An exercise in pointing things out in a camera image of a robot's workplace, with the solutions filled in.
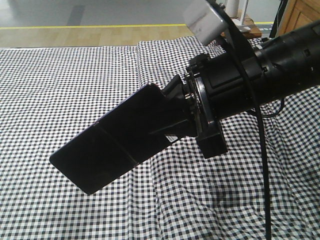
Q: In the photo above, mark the checkered folded quilt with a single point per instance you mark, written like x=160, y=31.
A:
x=160, y=60

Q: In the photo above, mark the white lamp base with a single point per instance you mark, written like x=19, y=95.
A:
x=239, y=21

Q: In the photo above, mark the black pink smartphone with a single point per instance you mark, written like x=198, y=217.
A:
x=114, y=144

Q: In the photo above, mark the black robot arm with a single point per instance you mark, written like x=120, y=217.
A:
x=247, y=63

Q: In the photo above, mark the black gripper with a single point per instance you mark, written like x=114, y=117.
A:
x=220, y=92

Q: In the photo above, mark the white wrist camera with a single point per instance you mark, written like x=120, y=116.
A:
x=203, y=19

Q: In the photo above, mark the wooden nightstand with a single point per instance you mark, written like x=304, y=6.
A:
x=254, y=32

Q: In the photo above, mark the checkered bed sheet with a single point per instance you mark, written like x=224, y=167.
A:
x=49, y=95

